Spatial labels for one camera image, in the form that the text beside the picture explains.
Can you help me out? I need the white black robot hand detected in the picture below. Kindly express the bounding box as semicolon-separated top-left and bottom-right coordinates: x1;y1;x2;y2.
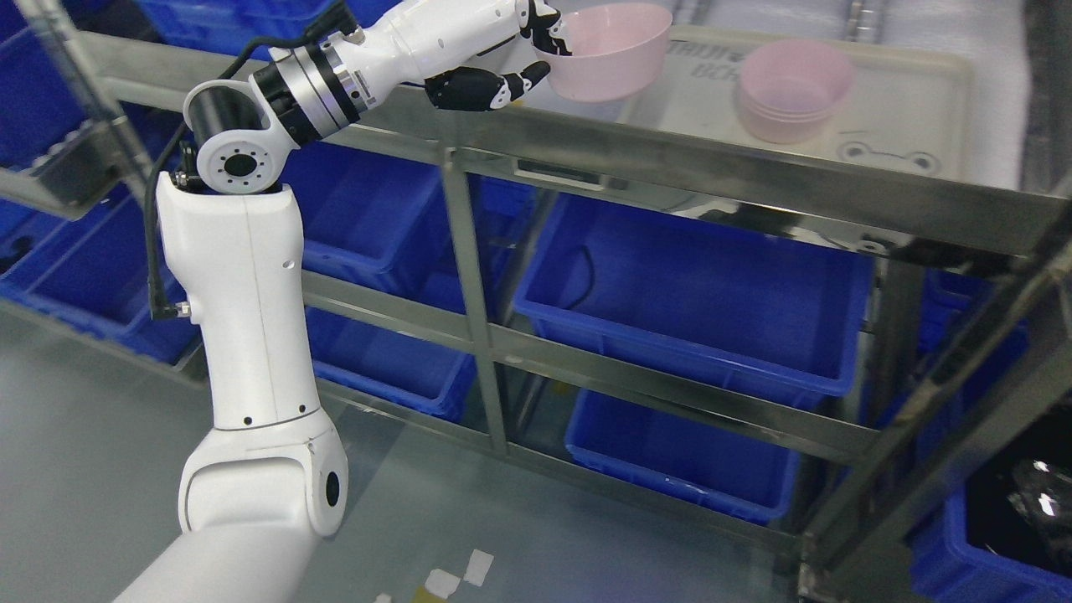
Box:
334;1;574;113

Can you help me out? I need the pink plastic bowl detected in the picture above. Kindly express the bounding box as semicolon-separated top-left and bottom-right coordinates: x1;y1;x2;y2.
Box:
533;3;673;104

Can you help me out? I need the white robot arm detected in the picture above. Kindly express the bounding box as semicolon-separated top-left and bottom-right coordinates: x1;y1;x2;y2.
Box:
117;1;359;602

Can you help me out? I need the stack of pink bowls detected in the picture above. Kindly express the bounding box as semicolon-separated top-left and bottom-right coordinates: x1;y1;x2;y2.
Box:
736;39;855;144

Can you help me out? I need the stainless steel shelf rack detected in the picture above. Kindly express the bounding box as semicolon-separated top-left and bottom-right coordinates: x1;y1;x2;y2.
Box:
3;1;1069;602

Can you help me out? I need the blue plastic bin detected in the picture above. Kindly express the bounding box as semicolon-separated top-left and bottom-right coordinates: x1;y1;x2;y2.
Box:
281;142;466;313
306;307;477;421
906;486;1069;602
565;389;801;526
513;195;874;410

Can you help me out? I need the cream frog tray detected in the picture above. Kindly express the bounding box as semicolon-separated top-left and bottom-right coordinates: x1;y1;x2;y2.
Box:
611;26;973;180

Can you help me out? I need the black motorcycle helmet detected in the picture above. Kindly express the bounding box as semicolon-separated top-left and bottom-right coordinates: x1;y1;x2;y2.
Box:
966;424;1071;579

